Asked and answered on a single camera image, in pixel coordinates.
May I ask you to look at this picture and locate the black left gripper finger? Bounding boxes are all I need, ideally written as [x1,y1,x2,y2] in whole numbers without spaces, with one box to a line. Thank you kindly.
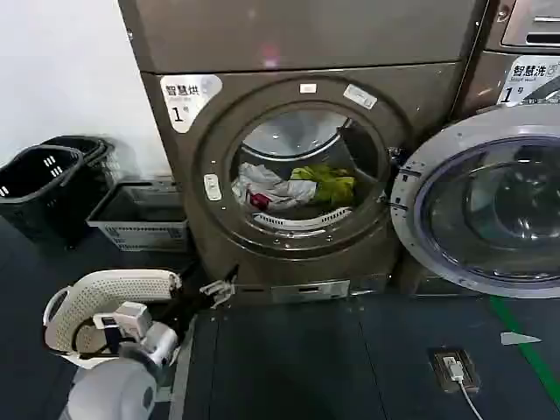
[214,263,240,298]
[199,282,223,310]

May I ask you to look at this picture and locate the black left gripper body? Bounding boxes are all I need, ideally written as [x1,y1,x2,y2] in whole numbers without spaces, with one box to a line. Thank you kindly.
[160,276,216,340]

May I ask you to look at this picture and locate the white perforated laundry basket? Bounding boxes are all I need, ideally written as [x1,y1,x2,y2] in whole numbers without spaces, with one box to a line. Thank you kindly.
[42,269,183,369]

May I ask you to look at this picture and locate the white slatted plastic crate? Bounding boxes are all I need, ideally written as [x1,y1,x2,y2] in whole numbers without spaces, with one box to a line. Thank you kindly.
[86,179,190,254]

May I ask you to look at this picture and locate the white garment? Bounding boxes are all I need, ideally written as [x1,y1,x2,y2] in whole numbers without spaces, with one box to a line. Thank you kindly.
[230,162,319,210]

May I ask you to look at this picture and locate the yellow-green garment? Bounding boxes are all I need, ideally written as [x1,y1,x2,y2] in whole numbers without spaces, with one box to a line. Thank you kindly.
[289,164,356,206]

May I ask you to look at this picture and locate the white dryer number label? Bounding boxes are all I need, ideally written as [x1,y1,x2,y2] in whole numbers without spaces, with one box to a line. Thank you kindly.
[159,73,223,135]

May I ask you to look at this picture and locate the large black laundry basket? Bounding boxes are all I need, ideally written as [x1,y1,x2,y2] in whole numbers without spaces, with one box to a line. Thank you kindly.
[0,146,87,247]

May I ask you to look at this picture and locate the white charger plug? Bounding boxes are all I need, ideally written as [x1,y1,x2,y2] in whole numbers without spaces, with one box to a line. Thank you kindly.
[441,356,465,382]

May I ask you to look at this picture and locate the grey dryer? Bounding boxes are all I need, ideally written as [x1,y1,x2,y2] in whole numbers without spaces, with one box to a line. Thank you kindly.
[117,0,491,307]

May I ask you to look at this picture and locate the floor socket plate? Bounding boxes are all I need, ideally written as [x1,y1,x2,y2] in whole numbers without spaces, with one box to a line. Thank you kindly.
[427,346,480,391]

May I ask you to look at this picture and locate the round glass dryer door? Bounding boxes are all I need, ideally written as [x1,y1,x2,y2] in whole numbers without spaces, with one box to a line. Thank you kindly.
[390,111,560,301]

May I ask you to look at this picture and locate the green floor tape line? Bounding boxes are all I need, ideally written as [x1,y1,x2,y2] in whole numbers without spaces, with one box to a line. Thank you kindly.
[488,296,560,402]

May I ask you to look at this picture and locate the grey washing machine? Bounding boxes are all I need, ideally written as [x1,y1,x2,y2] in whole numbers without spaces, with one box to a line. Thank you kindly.
[400,50,560,299]

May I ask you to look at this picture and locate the white washer number label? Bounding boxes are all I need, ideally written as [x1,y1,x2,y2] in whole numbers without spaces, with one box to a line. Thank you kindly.
[498,55,560,106]

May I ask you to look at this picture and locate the grey stacked machine with drawer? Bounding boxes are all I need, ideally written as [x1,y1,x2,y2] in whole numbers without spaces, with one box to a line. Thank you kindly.
[485,0,560,56]

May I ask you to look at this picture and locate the white charger cable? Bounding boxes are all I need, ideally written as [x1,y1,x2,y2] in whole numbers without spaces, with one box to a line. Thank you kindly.
[457,376,484,420]

